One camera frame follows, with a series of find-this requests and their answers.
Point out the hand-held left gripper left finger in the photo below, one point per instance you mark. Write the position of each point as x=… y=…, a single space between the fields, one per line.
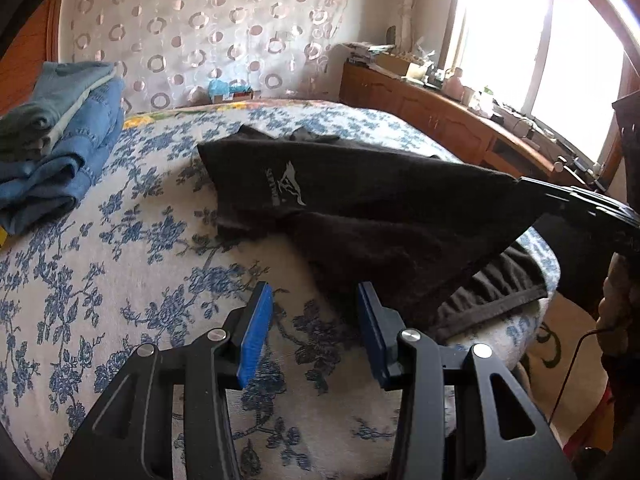
x=255 y=335

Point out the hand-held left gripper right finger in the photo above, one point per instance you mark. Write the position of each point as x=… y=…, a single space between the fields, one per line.
x=372 y=330

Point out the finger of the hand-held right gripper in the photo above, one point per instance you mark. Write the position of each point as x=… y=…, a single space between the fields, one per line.
x=575 y=199
x=600 y=226

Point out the black pants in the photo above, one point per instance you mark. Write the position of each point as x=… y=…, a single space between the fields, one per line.
x=375 y=210

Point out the folded teal pants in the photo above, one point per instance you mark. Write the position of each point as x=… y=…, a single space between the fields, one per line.
x=50 y=95

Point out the person's right hand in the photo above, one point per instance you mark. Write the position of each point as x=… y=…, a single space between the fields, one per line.
x=614 y=310

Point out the window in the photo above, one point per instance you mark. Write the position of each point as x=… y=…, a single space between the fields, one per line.
x=550 y=35

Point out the blue floral bedspread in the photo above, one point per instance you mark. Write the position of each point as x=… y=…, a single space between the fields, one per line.
x=125 y=285

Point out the wooden sideboard cabinet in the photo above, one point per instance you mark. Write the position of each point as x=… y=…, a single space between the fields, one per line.
x=440 y=115

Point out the cardboard box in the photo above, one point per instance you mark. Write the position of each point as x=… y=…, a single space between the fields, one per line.
x=397 y=64

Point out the colourful patterned quilt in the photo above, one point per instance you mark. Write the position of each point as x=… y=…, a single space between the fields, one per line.
x=165 y=114

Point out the white lace curtain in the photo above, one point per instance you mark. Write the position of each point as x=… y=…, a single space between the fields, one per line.
x=425 y=5

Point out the teal box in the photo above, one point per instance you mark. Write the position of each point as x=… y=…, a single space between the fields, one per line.
x=227 y=91

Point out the folded blue jeans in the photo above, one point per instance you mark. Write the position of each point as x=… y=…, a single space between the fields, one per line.
x=75 y=160

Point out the stack of papers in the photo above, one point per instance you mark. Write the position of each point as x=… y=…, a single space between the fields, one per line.
x=365 y=52

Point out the folded pale green cloth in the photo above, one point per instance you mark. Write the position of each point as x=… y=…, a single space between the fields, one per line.
x=75 y=110

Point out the circle patterned curtain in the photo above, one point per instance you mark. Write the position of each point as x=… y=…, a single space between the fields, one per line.
x=200 y=25

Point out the wooden headboard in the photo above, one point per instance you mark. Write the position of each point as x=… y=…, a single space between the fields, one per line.
x=35 y=45

